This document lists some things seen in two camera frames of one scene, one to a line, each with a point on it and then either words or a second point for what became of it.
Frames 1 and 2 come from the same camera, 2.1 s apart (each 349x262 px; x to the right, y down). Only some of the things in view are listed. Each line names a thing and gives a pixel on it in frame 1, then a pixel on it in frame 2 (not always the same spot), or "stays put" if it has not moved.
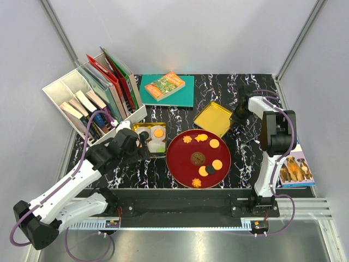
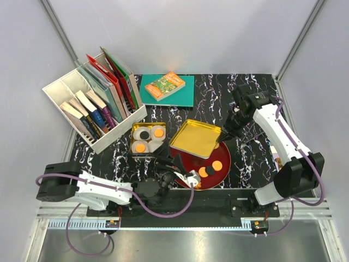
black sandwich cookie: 210,169 stays put
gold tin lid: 215,118 → 196,138
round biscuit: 202,171 stays put
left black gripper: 143,152 → 163,154
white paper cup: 152,144 stays put
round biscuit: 158,133 stays put
